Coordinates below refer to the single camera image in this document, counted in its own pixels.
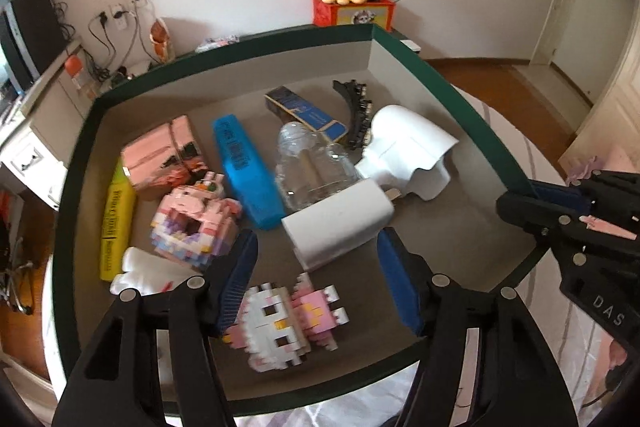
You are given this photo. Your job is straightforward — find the white door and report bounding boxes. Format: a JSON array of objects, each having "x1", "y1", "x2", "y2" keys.
[{"x1": 530, "y1": 0, "x2": 640, "y2": 168}]

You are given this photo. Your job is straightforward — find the yellow highlighter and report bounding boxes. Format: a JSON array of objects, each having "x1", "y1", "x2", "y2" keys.
[{"x1": 98, "y1": 157, "x2": 138, "y2": 283}]

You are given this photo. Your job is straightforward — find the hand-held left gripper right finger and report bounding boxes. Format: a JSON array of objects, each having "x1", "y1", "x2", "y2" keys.
[{"x1": 376, "y1": 227, "x2": 581, "y2": 427}]

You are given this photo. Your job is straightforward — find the white wall outlet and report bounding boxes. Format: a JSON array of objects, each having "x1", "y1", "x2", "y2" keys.
[{"x1": 97, "y1": 0, "x2": 148, "y2": 30}]

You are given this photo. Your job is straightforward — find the white crumpled item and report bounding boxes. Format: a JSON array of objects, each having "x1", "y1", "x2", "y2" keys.
[{"x1": 110, "y1": 247, "x2": 198, "y2": 298}]

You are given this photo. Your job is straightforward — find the rose gold metallic container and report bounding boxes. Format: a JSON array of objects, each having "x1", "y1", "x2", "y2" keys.
[{"x1": 121, "y1": 116, "x2": 206, "y2": 198}]

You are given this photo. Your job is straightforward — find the red printed box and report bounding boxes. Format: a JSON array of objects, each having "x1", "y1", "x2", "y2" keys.
[{"x1": 312, "y1": 0, "x2": 397, "y2": 32}]

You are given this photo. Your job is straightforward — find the white pink block figure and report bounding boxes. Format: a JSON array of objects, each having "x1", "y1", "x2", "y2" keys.
[{"x1": 222, "y1": 272, "x2": 350, "y2": 374}]

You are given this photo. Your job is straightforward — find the dark blue carton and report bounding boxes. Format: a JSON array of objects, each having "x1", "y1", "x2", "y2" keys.
[{"x1": 264, "y1": 86, "x2": 349, "y2": 145}]

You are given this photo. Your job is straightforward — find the pink box with green rim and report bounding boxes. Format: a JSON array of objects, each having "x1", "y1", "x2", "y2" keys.
[{"x1": 51, "y1": 24, "x2": 551, "y2": 418}]

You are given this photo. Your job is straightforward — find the patterned cloth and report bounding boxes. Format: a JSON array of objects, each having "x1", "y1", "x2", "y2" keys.
[{"x1": 195, "y1": 36, "x2": 241, "y2": 52}]

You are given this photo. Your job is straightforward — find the orange-capped bottle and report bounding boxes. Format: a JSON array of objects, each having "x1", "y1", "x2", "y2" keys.
[{"x1": 65, "y1": 56, "x2": 96, "y2": 100}]

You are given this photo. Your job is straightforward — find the clear plastic bottle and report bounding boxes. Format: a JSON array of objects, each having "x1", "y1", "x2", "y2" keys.
[{"x1": 274, "y1": 122, "x2": 362, "y2": 212}]

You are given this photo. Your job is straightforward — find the black toy track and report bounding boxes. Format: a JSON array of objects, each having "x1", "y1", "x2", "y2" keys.
[{"x1": 332, "y1": 78, "x2": 376, "y2": 151}]

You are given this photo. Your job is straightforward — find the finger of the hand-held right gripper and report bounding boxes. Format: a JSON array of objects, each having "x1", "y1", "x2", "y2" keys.
[
  {"x1": 496, "y1": 191, "x2": 590, "y2": 267},
  {"x1": 525, "y1": 169, "x2": 640, "y2": 228}
]

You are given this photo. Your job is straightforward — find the pink block toy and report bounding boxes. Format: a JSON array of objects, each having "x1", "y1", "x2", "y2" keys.
[{"x1": 151, "y1": 172, "x2": 243, "y2": 273}]

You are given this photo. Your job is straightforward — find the blue rectangular box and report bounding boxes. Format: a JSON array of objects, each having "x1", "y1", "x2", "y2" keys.
[{"x1": 211, "y1": 113, "x2": 286, "y2": 232}]

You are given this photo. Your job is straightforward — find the black power cables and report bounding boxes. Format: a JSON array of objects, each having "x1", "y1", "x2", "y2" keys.
[{"x1": 87, "y1": 7, "x2": 151, "y2": 78}]

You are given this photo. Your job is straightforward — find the white desk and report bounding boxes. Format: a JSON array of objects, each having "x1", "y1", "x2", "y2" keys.
[{"x1": 0, "y1": 39, "x2": 101, "y2": 208}]

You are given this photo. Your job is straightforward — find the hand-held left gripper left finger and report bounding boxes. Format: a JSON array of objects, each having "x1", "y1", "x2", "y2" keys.
[{"x1": 51, "y1": 228, "x2": 260, "y2": 427}]

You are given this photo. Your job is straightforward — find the black computer tower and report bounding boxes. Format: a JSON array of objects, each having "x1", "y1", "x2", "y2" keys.
[{"x1": 0, "y1": 0, "x2": 68, "y2": 92}]

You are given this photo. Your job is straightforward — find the pink blanket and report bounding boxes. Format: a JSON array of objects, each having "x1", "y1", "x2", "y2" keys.
[{"x1": 565, "y1": 144, "x2": 636, "y2": 182}]

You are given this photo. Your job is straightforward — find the white curved plastic piece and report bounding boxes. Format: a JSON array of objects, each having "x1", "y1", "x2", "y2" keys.
[{"x1": 355, "y1": 105, "x2": 460, "y2": 202}]

